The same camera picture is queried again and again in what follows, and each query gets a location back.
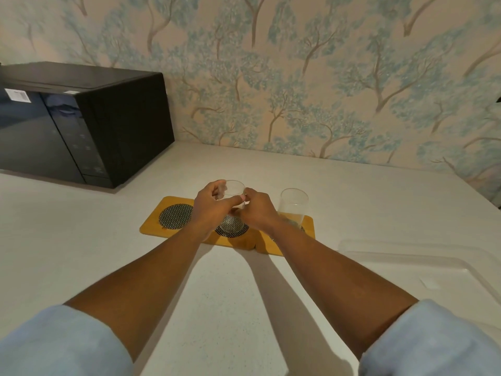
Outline person's right hand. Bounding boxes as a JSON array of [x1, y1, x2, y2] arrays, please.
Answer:
[[239, 189, 282, 237]]

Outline person's left hand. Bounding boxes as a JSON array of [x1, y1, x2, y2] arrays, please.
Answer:
[[190, 180, 246, 242]]

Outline short clear drinking glass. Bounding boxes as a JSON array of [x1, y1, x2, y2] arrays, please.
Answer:
[[216, 179, 247, 211]]

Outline person's right forearm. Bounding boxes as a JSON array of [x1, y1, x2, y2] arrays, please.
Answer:
[[269, 214, 420, 362]]

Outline person's left forearm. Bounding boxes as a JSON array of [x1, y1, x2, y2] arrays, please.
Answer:
[[63, 225, 214, 364]]

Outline round black mesh coaster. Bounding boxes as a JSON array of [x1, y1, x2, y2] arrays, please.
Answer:
[[214, 214, 250, 238], [158, 203, 195, 230]]

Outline tall clear drinking glass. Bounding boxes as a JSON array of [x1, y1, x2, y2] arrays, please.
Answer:
[[278, 188, 310, 228]]

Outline short yellow wooden coaster tray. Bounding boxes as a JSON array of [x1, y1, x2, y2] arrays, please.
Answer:
[[255, 214, 315, 257]]

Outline long yellow wooden coaster tray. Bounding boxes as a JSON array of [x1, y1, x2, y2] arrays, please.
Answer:
[[139, 196, 258, 251]]

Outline black microwave oven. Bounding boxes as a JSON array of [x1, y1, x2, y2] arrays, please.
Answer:
[[0, 62, 175, 189]]

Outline white plastic drain tray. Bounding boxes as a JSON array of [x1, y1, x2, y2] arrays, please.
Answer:
[[337, 238, 501, 307]]

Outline light blue left sleeve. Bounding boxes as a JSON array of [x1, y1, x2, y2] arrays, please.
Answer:
[[0, 304, 135, 376]]

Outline light blue sleeve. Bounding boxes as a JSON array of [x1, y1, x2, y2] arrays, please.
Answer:
[[0, 304, 135, 376], [358, 299, 501, 376]]

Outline light blue right sleeve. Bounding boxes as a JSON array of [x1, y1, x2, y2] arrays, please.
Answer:
[[358, 299, 501, 376]]

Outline white barcode sticker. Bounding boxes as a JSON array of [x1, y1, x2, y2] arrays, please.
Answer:
[[4, 88, 31, 103]]

